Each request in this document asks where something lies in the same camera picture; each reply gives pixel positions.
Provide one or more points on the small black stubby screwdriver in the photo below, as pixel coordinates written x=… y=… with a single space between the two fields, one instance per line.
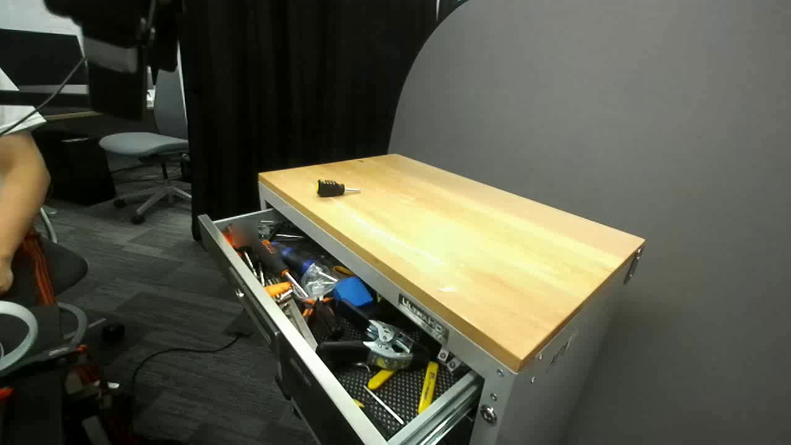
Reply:
x=333 y=188

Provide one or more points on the steel tool drawer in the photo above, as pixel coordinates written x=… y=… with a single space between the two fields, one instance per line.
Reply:
x=321 y=363

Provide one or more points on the person's forearm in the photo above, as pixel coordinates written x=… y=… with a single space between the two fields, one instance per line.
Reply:
x=22 y=186

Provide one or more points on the blue tool in drawer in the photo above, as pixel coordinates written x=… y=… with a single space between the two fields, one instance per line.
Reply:
x=354 y=293

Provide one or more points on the steel tool cabinet wooden top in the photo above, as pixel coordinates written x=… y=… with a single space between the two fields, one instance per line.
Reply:
x=517 y=289

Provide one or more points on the black curtain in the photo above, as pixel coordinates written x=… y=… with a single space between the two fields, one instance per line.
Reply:
x=292 y=81

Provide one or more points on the grey office chair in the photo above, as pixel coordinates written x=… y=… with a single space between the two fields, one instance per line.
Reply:
x=163 y=144

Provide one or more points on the white round hoop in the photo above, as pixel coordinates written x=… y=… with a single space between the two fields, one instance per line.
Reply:
x=18 y=337

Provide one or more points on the orange black handled screwdriver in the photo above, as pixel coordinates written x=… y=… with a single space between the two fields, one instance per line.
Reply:
x=276 y=264

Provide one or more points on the yellow handled screwdriver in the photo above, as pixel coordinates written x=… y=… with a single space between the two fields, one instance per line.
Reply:
x=379 y=378

